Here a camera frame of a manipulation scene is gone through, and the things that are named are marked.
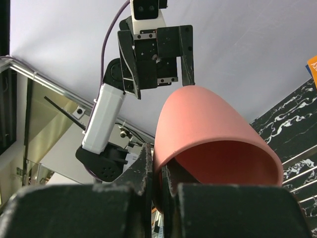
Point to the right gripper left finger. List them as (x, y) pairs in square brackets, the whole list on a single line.
[(121, 209)]

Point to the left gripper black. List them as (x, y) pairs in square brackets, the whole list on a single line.
[(149, 60)]

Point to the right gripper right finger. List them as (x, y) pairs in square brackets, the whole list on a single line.
[(194, 210)]

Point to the metal wire dish rack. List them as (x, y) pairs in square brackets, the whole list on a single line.
[(300, 177)]

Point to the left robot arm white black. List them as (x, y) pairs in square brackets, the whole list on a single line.
[(100, 157)]

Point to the orange treehouse book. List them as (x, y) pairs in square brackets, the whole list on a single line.
[(312, 68)]

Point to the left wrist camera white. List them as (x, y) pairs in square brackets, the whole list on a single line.
[(147, 15)]

